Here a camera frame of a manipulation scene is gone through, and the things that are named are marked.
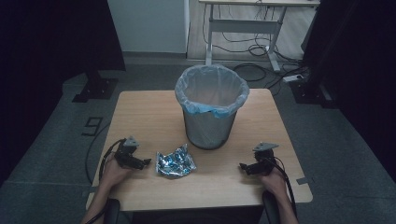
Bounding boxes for blue plastic bin liner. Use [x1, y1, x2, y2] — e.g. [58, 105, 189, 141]
[174, 63, 250, 119]

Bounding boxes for black floor cables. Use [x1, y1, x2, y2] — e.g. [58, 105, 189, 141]
[202, 4, 312, 94]

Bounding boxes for white metal-frame desk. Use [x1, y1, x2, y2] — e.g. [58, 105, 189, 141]
[198, 0, 321, 73]

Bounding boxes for silver blue wrapper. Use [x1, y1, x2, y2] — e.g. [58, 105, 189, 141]
[155, 143, 198, 180]

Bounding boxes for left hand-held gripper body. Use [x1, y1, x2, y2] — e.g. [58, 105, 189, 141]
[113, 135, 145, 171]

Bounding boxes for black chair armrest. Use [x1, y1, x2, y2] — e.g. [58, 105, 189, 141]
[262, 189, 282, 224]

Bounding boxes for black stand base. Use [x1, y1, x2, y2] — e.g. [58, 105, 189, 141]
[71, 68, 120, 104]
[289, 76, 339, 110]

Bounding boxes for white cabinet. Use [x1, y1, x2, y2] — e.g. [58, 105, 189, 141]
[106, 0, 191, 56]

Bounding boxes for person's right hand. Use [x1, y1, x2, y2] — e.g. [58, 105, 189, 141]
[259, 167, 290, 201]

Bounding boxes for metal mesh waste bin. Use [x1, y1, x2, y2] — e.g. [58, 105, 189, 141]
[182, 106, 238, 151]

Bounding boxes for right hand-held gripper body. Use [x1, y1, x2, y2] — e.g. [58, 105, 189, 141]
[248, 142, 280, 175]

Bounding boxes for white power strip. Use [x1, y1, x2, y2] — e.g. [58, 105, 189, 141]
[282, 74, 304, 84]

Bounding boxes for person's left hand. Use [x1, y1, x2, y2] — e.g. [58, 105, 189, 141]
[100, 152, 133, 191]

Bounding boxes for black curtain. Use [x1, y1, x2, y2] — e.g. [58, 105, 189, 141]
[301, 0, 396, 188]
[0, 0, 127, 188]

